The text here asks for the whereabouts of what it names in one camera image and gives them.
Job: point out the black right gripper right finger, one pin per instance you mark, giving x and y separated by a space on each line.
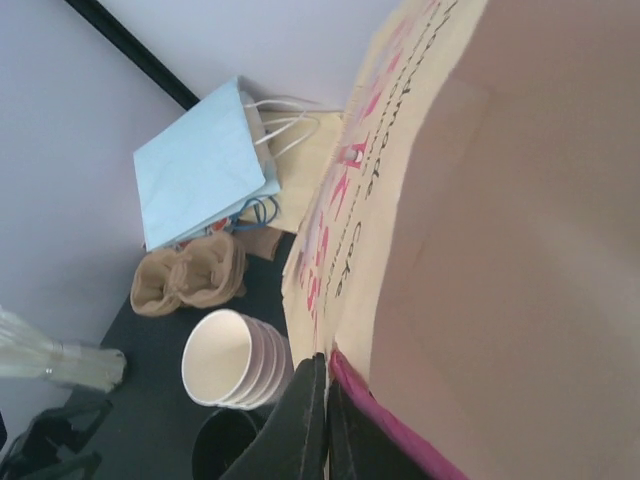
358 447

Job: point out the black lid stack by cups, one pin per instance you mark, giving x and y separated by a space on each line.
223 437

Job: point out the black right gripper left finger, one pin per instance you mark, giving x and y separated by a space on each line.
293 443

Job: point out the light blue paper bag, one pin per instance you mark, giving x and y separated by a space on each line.
204 167

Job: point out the small stack paper cups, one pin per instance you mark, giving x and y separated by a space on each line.
232 360

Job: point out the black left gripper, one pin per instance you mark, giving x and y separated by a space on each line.
51 447

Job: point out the brown kraft paper bag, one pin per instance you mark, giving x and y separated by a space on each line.
302 155

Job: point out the stacked pulp cup carriers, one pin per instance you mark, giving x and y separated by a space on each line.
208 272

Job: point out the cream paper bag pink sides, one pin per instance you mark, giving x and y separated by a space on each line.
473 249

